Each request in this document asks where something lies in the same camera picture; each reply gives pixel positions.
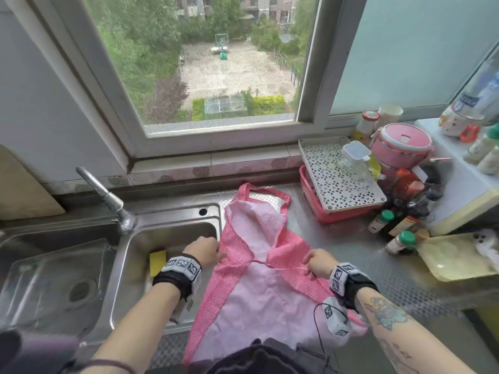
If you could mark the person's left hand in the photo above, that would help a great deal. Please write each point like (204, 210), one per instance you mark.
(204, 251)

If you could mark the person's right hand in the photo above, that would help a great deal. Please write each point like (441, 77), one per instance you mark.
(322, 264)

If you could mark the person's right fingers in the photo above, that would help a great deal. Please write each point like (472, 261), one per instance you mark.
(308, 264)

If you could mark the person's left fingers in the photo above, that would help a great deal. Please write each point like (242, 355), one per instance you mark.
(220, 255)

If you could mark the pink checkered apron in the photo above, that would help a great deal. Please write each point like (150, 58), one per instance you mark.
(265, 292)

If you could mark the person's right forearm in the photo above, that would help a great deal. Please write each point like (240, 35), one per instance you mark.
(405, 338)

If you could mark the person's left forearm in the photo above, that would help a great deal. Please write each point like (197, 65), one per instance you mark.
(136, 327)

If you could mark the pink plastic basket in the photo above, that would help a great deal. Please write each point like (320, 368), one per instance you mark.
(327, 216)

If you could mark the white marker tracker box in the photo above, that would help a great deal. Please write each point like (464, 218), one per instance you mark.
(336, 317)

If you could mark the yellow sponge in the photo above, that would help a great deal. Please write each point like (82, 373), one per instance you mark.
(157, 262)

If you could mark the small green cap seasoning bottle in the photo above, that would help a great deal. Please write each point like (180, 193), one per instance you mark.
(380, 221)

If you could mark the white perforated tray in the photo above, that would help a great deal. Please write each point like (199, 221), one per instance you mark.
(331, 179)

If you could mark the stainless steel double sink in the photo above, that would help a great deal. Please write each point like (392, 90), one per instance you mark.
(132, 276)

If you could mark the large green cap seasoning bottle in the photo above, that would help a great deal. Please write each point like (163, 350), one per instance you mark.
(399, 243)

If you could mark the person's black clothing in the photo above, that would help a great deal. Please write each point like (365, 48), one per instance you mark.
(265, 358)

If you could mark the clear container with white lid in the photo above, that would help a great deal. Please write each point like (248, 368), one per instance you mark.
(354, 157)

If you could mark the dark sauce bottle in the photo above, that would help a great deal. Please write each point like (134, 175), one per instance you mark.
(413, 214)

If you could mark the metal faucet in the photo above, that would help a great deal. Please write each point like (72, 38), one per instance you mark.
(113, 204)

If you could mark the orange sauce bottle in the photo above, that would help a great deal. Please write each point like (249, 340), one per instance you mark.
(403, 181)

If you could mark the yellow cutting board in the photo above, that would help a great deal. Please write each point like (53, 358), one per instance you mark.
(452, 259)

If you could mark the yellow bottle with red cap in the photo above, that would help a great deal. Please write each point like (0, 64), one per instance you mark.
(364, 128)

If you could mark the pink lunch pot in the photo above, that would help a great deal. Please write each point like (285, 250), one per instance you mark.
(401, 146)

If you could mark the white appliance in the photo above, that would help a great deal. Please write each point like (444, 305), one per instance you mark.
(456, 186)

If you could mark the white paper cup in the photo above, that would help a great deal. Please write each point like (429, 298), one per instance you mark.
(390, 114)

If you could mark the clear plastic tray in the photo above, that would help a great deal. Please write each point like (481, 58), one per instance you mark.
(50, 284)

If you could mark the white gadget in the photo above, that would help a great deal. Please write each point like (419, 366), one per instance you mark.
(487, 245)

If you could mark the white printed ceramic mug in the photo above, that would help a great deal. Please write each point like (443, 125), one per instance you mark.
(456, 120)

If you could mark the beige board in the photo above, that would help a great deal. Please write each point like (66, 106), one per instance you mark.
(23, 190)

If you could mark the white bottle with green cap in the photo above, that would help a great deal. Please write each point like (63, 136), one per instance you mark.
(490, 161)
(481, 146)

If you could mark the clear plastic bag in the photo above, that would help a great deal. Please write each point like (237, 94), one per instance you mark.
(481, 89)

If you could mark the black left wrist camera band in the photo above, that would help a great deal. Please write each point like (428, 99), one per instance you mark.
(177, 272)

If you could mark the black wrist camera band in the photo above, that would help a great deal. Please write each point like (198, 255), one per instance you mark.
(351, 284)
(177, 272)

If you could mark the black right wrist camera band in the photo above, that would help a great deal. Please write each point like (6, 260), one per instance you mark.
(351, 284)

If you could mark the white window frame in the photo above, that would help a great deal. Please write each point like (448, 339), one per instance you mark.
(128, 124)

